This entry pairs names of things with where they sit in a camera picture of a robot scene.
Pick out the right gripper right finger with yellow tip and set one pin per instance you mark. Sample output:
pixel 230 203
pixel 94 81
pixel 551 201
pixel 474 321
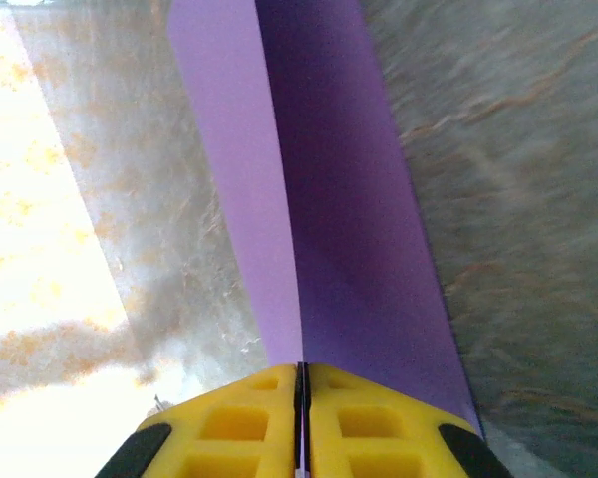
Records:
pixel 379 428

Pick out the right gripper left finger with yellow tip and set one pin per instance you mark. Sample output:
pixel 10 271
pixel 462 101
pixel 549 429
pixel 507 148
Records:
pixel 239 428

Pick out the purple paper sheet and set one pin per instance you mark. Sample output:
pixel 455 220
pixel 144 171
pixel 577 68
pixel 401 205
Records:
pixel 329 199

